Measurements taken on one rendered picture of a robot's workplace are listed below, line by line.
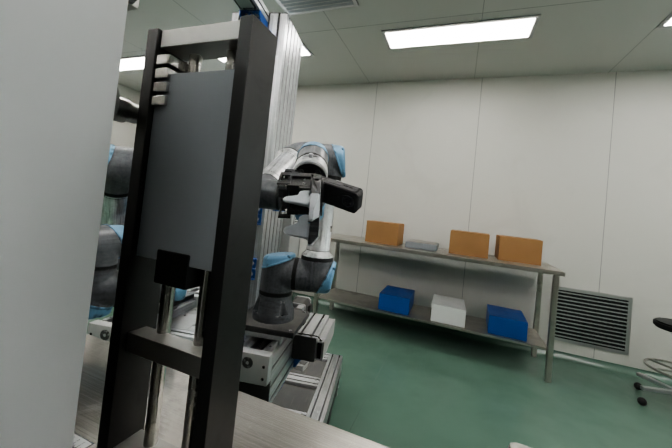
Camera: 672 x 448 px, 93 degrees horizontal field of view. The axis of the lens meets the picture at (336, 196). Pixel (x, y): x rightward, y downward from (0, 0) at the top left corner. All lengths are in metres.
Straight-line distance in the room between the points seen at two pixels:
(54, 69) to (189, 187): 0.16
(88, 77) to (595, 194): 3.89
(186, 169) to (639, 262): 3.94
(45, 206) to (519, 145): 3.78
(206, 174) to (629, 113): 4.01
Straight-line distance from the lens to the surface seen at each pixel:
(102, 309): 0.86
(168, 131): 0.44
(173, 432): 0.60
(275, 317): 1.17
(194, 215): 0.40
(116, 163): 1.07
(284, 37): 1.50
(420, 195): 3.76
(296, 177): 0.59
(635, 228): 4.04
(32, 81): 0.33
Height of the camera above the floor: 1.24
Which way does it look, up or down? 2 degrees up
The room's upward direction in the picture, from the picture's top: 6 degrees clockwise
